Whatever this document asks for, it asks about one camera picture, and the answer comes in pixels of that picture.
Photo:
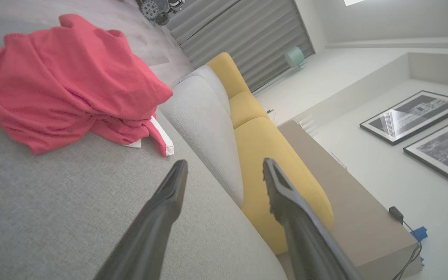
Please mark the robot wheeled base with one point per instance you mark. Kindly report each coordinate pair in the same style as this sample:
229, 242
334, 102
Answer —
156, 9

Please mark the yellow sofa cushion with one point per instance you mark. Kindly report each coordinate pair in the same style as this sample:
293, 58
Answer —
226, 74
247, 107
270, 167

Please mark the grey fabric sofa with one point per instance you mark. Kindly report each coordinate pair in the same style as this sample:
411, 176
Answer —
53, 210

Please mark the red shorts with white stripe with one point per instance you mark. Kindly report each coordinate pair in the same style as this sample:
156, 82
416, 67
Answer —
158, 134

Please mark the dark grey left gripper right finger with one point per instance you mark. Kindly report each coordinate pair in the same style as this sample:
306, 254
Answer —
309, 249

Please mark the beige wooden sideboard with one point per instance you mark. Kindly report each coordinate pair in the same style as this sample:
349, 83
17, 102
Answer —
356, 217

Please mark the mint green round lamp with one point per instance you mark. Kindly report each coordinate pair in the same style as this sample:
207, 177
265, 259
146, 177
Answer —
294, 57

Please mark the black framed picture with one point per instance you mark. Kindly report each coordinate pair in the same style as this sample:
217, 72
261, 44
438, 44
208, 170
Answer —
414, 116
447, 149

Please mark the bright ceiling light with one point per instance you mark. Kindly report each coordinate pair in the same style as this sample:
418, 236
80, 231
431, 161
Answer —
353, 2

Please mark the grey sofa back cushion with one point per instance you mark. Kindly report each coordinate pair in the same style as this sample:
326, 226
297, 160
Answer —
204, 128

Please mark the grey pleated curtain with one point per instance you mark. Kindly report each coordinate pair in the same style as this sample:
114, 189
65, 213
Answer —
247, 35

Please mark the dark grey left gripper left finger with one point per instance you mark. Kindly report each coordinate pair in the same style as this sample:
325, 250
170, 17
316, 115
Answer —
150, 241

